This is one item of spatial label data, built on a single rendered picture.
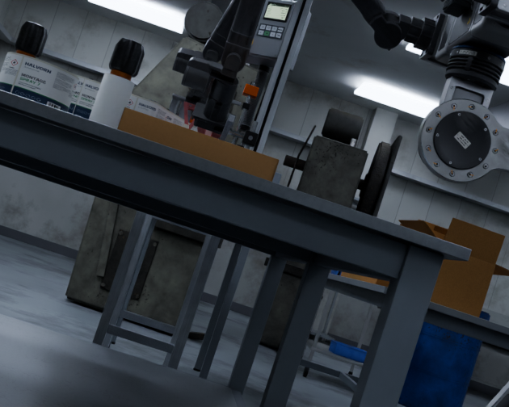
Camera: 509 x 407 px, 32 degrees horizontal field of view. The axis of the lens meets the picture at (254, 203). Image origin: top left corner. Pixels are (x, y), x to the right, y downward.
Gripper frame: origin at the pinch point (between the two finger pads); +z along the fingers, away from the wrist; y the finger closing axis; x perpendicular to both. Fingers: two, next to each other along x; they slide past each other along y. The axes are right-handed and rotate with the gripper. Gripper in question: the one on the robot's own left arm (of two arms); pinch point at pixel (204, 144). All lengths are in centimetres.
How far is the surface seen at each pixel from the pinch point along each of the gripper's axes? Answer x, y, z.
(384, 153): -537, -166, 294
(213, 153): 65, -1, -42
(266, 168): 65, -10, -42
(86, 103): -42, 37, 27
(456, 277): -120, -122, 101
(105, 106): -23.1, 28.6, 13.8
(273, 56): -55, -11, -2
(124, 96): -27.0, 24.7, 11.0
